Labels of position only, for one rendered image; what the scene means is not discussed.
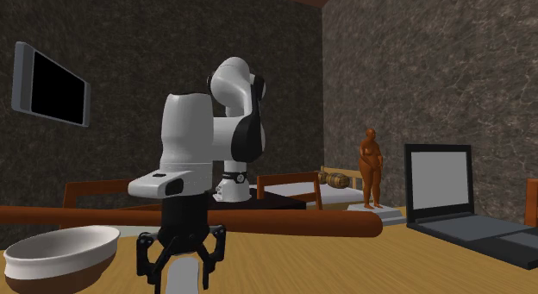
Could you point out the white rounded object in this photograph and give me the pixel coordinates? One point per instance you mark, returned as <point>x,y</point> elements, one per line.
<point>183,278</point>

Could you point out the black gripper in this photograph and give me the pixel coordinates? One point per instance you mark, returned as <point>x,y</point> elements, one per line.
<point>185,217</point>

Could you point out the black open laptop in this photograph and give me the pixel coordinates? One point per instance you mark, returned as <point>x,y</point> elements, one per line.
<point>441,192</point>

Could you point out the wall television with grey frame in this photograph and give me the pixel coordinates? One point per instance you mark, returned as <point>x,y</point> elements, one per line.
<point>54,89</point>

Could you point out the white bowl with brown base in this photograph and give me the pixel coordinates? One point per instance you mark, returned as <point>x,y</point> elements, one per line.
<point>54,253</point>

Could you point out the dark robot stand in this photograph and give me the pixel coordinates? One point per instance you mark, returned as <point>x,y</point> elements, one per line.
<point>277,201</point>

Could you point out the bed with barrel-shaped pillow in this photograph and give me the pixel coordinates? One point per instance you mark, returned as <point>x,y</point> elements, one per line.
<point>336,194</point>

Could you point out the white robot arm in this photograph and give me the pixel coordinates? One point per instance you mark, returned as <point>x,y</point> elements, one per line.
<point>187,133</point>

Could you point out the brown wooden chair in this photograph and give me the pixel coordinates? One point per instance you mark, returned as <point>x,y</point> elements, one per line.
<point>290,179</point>
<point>532,200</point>

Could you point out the brown human figure on base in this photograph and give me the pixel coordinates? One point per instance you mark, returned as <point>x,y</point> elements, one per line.
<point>370,167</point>

